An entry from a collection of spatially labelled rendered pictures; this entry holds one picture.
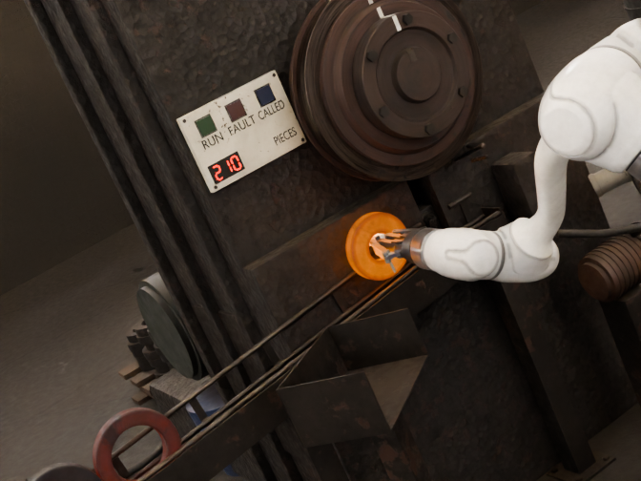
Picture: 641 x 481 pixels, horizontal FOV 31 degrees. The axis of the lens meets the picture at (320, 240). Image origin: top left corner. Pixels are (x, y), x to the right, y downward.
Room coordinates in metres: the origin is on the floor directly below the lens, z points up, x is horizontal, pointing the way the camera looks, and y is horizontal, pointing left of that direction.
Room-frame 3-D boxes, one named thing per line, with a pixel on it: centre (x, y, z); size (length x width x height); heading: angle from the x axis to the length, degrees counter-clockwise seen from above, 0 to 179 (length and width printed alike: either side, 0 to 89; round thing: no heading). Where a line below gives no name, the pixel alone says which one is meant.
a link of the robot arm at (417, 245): (2.32, -0.21, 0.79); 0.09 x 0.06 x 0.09; 114
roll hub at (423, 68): (2.53, -0.34, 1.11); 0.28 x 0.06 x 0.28; 114
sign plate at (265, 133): (2.58, 0.06, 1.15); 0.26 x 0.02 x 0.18; 114
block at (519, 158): (2.72, -0.51, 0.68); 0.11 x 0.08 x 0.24; 24
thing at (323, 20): (2.62, -0.30, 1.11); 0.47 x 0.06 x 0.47; 114
